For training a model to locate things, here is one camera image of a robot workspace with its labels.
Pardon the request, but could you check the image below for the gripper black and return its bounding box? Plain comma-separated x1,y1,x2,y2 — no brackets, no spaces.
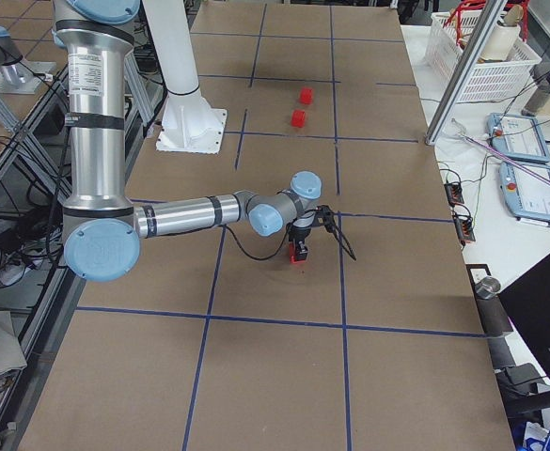
291,224,311,257

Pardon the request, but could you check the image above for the red block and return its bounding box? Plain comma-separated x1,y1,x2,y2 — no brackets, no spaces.
299,86,314,105
291,109,306,128

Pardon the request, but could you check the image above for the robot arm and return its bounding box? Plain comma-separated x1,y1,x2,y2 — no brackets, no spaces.
54,1,322,282

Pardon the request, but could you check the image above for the metal cup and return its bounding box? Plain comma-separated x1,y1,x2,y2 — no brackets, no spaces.
474,275,501,300

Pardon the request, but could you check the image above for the reacher grabber stick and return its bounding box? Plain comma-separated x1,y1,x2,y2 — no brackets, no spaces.
450,117,550,187

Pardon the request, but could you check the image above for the teach pendant near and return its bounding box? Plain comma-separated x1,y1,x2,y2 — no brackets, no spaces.
499,163,550,224

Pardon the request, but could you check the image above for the teach pendant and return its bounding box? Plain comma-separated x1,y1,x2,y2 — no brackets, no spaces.
486,113,550,163
499,163,550,224

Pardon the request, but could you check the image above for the teach pendant far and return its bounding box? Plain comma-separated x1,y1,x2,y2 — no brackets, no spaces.
486,113,550,163

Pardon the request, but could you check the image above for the white plastic basket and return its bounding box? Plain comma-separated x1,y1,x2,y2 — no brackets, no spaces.
425,10,542,102

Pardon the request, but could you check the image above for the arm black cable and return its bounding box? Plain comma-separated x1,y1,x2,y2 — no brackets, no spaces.
221,204,357,262

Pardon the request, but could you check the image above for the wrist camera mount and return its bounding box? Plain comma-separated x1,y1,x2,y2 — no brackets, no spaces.
312,205,336,233

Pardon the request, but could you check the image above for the white pedestal column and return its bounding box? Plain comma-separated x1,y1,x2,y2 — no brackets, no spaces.
142,0,228,154

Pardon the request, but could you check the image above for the aluminium frame post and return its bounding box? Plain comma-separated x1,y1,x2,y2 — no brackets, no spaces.
425,0,508,146

